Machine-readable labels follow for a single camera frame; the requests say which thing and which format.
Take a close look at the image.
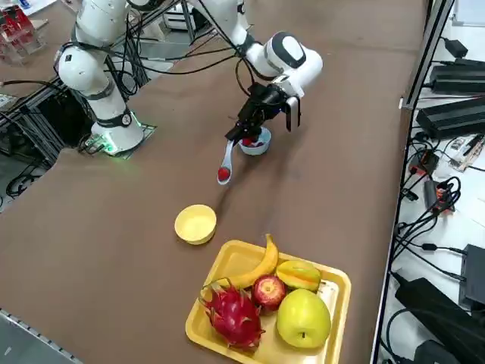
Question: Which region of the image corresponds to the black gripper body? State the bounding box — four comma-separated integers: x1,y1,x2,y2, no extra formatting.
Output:
245,83,287,117

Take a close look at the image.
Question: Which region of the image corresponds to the light blue plastic spoon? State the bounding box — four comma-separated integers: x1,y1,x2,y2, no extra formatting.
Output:
216,138,236,186

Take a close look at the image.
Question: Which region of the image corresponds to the light blue bowl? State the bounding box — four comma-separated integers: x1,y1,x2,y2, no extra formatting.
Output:
237,127,272,156

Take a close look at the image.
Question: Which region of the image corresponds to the yellow bowl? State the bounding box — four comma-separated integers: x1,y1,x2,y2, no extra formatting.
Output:
174,204,218,246

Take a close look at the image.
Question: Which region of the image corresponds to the white box device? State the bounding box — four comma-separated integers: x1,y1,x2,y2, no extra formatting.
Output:
164,0,198,32

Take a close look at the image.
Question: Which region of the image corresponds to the white plastic object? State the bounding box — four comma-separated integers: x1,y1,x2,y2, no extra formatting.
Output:
142,18,167,43

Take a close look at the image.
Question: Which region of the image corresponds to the yellow plastic tray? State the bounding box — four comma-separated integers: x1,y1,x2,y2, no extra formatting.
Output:
184,239,352,364

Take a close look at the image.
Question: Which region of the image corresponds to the yellow banana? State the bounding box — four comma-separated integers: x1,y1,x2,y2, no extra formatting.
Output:
217,233,280,290

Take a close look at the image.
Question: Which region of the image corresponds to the yellow-green starfruit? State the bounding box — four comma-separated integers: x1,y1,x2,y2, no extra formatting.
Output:
275,260,322,292

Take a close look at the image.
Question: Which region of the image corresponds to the red apple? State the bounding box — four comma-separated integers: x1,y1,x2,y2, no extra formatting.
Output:
252,275,288,312

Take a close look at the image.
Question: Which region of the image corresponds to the red and black device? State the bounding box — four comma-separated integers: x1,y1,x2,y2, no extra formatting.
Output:
408,149,440,176

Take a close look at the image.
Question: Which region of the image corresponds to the large black power supply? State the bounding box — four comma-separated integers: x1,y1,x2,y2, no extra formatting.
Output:
415,96,485,140
430,58,485,95

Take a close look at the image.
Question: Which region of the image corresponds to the pink dragon fruit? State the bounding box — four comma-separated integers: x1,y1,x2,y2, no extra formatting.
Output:
199,278,266,352

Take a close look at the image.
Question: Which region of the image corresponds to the orange and black device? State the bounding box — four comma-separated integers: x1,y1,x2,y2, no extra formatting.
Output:
423,180,462,216

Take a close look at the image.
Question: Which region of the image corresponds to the small black power adapter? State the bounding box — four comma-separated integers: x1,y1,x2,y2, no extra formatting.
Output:
443,37,470,59

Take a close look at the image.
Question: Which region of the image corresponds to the large yellow-green apple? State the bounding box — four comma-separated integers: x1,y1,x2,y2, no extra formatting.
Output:
276,288,333,350

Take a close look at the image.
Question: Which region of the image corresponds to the printed packet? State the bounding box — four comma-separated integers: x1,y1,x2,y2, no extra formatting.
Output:
449,133,485,172

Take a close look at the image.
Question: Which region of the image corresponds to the clear acrylic shelf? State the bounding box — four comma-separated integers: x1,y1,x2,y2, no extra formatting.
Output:
0,7,49,67

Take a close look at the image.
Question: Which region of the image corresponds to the big black power brick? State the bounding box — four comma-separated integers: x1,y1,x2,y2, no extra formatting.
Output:
393,278,485,364

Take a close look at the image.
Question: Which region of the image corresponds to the black box device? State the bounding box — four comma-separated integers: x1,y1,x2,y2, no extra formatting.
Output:
457,244,485,310

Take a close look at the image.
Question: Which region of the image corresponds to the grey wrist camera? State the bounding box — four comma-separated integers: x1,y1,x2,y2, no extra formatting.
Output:
283,95,302,133

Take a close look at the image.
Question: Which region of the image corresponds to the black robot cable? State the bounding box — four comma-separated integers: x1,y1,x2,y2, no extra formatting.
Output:
234,52,262,99

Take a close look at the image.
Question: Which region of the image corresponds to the aluminium frame post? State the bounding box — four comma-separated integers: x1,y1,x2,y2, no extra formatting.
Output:
398,0,455,110

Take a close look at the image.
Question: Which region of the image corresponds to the aluminium table edge rail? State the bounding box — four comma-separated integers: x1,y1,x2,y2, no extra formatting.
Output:
370,108,416,364

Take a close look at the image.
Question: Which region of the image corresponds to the black floor cable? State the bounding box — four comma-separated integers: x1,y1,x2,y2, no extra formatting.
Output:
392,223,469,281

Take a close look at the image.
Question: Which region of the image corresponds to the black aluminium frame rack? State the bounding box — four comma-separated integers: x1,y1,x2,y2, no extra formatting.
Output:
0,79,95,170

